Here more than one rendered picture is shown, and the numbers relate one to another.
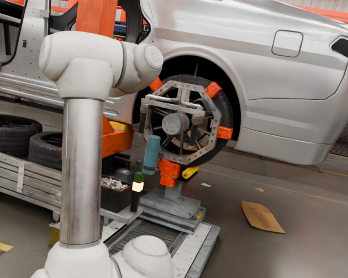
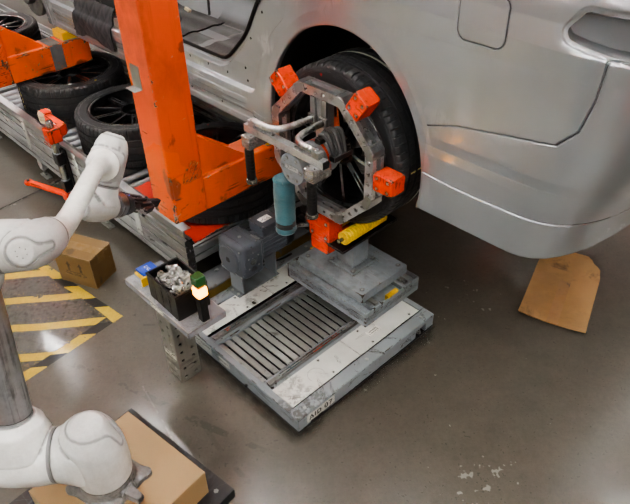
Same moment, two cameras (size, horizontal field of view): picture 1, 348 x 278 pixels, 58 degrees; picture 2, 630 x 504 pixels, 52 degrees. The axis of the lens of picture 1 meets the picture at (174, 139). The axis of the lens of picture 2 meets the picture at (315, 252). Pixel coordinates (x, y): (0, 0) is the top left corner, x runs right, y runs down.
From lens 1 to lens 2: 1.42 m
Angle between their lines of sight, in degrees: 38
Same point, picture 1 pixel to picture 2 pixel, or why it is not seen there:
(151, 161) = (281, 217)
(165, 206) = (330, 275)
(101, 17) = (140, 12)
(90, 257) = (7, 440)
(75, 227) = not seen: outside the picture
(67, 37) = not seen: outside the picture
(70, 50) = not seen: outside the picture
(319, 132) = (549, 206)
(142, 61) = (6, 261)
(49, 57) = not seen: outside the picture
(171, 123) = (291, 168)
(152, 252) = (76, 439)
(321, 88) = (549, 121)
